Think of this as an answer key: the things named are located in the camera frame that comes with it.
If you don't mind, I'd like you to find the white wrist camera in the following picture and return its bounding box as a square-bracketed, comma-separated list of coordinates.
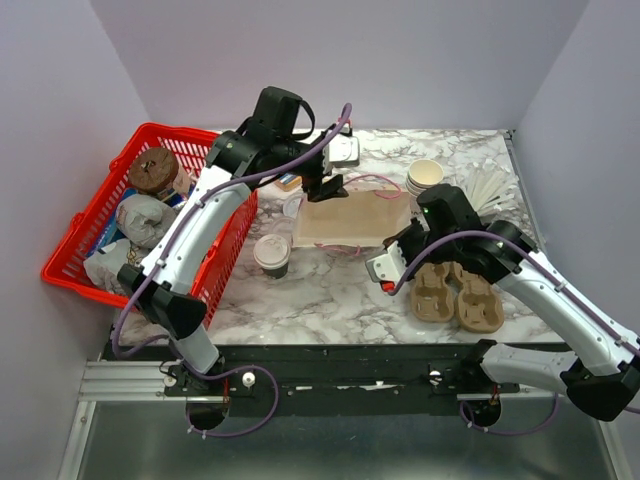
[324, 134, 360, 168]
[365, 243, 406, 293]

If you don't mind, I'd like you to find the brown round cork lid jar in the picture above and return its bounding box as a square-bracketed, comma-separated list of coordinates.
[128, 147, 179, 196]

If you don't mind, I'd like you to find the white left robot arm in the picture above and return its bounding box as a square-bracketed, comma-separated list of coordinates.
[111, 86, 352, 395]

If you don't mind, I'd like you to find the blue and tan small box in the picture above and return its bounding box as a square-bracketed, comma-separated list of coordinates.
[274, 173, 302, 192]

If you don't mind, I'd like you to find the white printed plastic bag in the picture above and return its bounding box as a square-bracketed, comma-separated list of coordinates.
[83, 238, 149, 295]

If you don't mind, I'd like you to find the stack of paper cups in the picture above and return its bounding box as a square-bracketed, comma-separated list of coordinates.
[405, 159, 444, 196]

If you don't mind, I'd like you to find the bundle of wrapped straws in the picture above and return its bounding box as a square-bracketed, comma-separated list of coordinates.
[462, 158, 517, 216]

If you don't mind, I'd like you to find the cardboard cup carrier tray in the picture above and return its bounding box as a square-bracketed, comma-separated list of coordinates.
[450, 262, 505, 334]

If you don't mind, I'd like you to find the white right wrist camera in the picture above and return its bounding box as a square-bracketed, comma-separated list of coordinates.
[365, 243, 406, 293]

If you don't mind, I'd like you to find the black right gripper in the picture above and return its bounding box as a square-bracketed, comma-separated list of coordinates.
[382, 217, 458, 281]

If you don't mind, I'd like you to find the white plastic cup lid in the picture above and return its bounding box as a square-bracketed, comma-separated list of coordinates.
[253, 234, 291, 269]

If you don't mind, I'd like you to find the pink and cream paper bag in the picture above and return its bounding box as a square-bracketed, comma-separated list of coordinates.
[292, 174, 411, 251]

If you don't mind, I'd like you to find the loose white cup lid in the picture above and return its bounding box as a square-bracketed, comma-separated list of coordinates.
[270, 217, 295, 243]

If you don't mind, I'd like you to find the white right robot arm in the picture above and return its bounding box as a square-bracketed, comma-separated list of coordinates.
[366, 184, 639, 422]

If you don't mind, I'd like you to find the aluminium frame rail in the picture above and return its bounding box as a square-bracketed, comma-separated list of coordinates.
[77, 357, 191, 404]

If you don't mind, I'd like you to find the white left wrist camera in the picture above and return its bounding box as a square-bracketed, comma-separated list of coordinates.
[324, 134, 360, 168]

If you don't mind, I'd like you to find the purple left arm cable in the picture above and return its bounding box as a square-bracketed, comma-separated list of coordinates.
[110, 102, 354, 440]

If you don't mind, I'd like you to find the grey wrapped bundle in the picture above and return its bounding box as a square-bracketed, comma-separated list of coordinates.
[115, 194, 177, 249]

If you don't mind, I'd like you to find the stack of white cup lids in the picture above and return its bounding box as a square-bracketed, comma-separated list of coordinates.
[282, 194, 304, 219]

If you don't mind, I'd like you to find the black paper coffee cup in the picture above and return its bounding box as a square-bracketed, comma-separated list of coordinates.
[261, 262, 289, 279]

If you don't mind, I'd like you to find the red plastic shopping basket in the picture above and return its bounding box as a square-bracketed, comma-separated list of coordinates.
[41, 122, 258, 327]

